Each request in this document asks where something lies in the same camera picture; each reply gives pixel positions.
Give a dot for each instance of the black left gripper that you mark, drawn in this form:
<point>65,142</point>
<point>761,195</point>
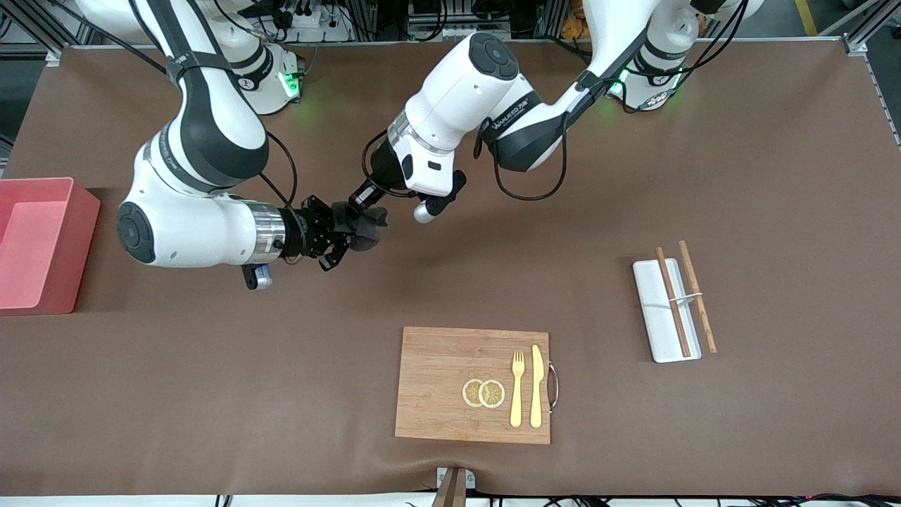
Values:
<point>381,171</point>

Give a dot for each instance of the yellow plastic fork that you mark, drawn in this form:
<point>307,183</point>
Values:
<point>517,401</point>

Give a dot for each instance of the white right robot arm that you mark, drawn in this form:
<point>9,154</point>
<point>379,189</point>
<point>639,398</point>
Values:
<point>204,127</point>

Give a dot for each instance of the bamboo cutting board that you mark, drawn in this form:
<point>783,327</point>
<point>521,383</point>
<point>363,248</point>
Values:
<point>436,380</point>

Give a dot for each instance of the white power strip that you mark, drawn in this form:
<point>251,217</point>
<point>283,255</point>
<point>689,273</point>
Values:
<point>310,21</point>

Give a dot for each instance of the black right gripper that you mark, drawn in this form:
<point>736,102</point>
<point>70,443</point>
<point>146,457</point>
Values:
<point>304,231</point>

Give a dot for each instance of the dark grey microfibre cloth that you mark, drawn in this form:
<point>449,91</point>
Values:
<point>366,229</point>

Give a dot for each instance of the brown table mat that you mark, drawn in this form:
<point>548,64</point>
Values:
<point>563,246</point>

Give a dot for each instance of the white rectangular tray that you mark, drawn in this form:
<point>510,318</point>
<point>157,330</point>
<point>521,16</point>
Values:
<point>651,317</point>

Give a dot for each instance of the wooden rod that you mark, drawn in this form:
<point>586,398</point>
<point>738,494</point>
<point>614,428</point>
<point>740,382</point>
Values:
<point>690,267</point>
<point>665,274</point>

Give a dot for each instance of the orange snack bags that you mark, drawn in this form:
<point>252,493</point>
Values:
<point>571,28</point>

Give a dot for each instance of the pink plastic bin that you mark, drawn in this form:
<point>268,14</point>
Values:
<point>42,246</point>

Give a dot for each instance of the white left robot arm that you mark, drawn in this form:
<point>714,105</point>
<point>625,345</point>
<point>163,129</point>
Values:
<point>464,91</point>

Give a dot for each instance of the lemon slice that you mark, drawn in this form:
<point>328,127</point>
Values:
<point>492,393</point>
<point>470,393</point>

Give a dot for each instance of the aluminium frame post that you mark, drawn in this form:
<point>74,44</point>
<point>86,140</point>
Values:
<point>855,46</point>
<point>35,28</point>

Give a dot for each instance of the yellow plastic knife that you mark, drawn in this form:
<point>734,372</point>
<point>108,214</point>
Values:
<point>536,387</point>

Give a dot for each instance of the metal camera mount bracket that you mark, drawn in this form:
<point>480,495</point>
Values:
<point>454,489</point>

